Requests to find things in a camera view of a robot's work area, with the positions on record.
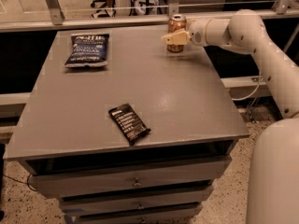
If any grey drawer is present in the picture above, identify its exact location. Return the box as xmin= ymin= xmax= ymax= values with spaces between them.
xmin=60 ymin=183 xmax=213 ymax=217
xmin=64 ymin=203 xmax=202 ymax=224
xmin=30 ymin=155 xmax=232 ymax=198

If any white cable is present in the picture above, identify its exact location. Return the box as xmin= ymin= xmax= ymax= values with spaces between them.
xmin=232 ymin=75 xmax=263 ymax=102

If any metal railing frame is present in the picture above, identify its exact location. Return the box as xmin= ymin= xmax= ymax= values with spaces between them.
xmin=0 ymin=0 xmax=299 ymax=32

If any black office chair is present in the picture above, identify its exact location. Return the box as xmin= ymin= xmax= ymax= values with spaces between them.
xmin=90 ymin=0 xmax=115 ymax=18

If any blue vinegar chips bag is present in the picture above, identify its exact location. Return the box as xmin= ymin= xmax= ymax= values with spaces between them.
xmin=64 ymin=34 xmax=109 ymax=68

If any top grey drawer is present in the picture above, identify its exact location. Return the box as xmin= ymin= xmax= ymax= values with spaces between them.
xmin=30 ymin=155 xmax=232 ymax=198

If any orange soda can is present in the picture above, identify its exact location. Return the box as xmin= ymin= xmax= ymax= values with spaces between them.
xmin=167 ymin=14 xmax=187 ymax=53

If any bottom grey drawer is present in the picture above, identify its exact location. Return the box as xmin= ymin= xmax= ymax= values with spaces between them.
xmin=64 ymin=203 xmax=202 ymax=224

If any black rxbar chocolate bar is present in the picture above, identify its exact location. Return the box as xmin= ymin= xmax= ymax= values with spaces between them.
xmin=108 ymin=104 xmax=150 ymax=146

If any black floor cable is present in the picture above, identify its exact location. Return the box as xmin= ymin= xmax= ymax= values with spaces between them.
xmin=2 ymin=173 xmax=38 ymax=193

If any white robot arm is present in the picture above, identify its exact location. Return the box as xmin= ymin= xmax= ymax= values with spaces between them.
xmin=162 ymin=9 xmax=299 ymax=224

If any grey drawer cabinet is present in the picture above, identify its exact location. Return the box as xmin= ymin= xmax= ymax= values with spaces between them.
xmin=5 ymin=25 xmax=248 ymax=224

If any middle grey drawer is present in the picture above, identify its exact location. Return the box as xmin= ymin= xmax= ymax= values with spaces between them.
xmin=60 ymin=183 xmax=213 ymax=217

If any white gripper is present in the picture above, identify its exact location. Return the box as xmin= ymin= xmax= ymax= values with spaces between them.
xmin=162 ymin=19 xmax=209 ymax=47

